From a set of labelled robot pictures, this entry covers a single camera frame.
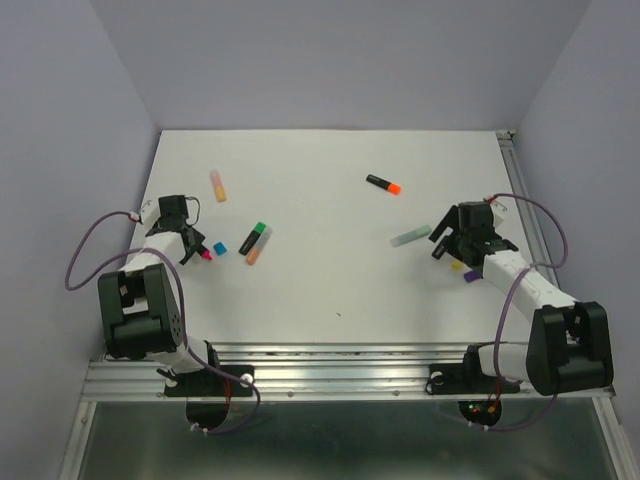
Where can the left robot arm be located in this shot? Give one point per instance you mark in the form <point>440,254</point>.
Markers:
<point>140,303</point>

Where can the aluminium table rail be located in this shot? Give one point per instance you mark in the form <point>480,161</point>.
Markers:
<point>335,412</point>

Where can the purple cap black highlighter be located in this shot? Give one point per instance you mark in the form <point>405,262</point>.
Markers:
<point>472,276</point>

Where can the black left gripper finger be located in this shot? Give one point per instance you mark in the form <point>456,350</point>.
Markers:
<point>194,237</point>
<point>188,255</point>

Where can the right side aluminium rail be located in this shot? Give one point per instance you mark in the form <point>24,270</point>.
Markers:
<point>528,213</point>

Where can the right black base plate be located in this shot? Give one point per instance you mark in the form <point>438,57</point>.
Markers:
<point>485,408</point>

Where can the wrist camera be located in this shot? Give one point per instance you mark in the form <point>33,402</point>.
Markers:
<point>499,211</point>
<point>149,213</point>

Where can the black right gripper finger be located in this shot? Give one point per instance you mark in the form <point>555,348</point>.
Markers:
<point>449,221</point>
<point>449,244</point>

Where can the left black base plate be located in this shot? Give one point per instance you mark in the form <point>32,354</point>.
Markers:
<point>209,409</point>

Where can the pastel orange grey highlighter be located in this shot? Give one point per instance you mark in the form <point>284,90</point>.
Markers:
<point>259,246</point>

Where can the orange cap black highlighter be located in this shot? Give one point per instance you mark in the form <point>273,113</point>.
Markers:
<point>383,184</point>

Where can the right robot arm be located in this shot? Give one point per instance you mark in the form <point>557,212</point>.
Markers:
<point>568,349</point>

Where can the pastel pink orange highlighter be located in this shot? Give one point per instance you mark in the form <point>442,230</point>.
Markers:
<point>218,186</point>

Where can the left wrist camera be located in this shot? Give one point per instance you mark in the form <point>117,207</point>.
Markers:
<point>149,213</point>

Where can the pastel green highlighter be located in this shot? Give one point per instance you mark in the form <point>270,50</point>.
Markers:
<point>411,236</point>

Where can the green cap black highlighter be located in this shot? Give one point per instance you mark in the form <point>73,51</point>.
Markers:
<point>252,238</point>

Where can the blue black highlighter body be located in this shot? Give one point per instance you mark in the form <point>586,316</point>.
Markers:
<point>439,251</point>

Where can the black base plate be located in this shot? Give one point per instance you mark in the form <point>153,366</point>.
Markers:
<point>209,409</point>
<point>485,408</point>

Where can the blue highlighter cap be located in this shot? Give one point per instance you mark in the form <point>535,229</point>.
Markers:
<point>220,248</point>

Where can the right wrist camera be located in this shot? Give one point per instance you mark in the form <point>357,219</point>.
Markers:
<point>499,211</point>

